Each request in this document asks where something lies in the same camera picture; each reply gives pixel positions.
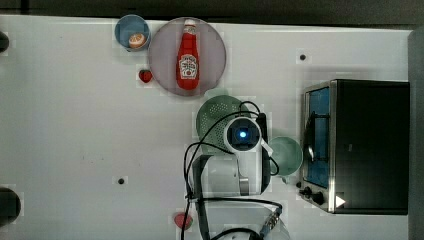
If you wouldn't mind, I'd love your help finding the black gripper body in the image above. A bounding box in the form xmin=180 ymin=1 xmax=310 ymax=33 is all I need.
xmin=254 ymin=113 xmax=268 ymax=142

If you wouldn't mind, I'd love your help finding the small red strawberry toy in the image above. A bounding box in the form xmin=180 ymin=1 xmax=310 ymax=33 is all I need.
xmin=138 ymin=70 xmax=153 ymax=83

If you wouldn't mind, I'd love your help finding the blue cup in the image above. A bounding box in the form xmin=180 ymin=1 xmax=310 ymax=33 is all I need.
xmin=114 ymin=14 xmax=151 ymax=52

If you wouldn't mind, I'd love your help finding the green plastic strainer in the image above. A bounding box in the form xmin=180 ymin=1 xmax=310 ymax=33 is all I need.
xmin=196 ymin=88 xmax=251 ymax=155

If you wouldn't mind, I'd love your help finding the orange slice toy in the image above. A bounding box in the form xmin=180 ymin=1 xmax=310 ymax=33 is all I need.
xmin=128 ymin=33 xmax=146 ymax=49

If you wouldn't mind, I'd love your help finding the grey round plate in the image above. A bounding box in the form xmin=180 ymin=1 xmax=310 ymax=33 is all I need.
xmin=149 ymin=18 xmax=226 ymax=96

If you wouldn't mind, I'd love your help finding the red ketchup bottle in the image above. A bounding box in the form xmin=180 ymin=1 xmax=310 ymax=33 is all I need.
xmin=176 ymin=19 xmax=200 ymax=90

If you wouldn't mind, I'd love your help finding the green mug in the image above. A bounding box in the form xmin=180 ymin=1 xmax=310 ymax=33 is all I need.
xmin=269 ymin=137 xmax=303 ymax=184

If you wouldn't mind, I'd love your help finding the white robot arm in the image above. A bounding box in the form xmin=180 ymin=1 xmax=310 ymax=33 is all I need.
xmin=192 ymin=111 xmax=283 ymax=240

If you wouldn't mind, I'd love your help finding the large red strawberry toy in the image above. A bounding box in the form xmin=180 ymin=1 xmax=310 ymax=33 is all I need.
xmin=174 ymin=212 xmax=193 ymax=230

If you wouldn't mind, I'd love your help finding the black toaster oven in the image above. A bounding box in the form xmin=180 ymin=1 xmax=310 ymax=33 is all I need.
xmin=297 ymin=79 xmax=410 ymax=215

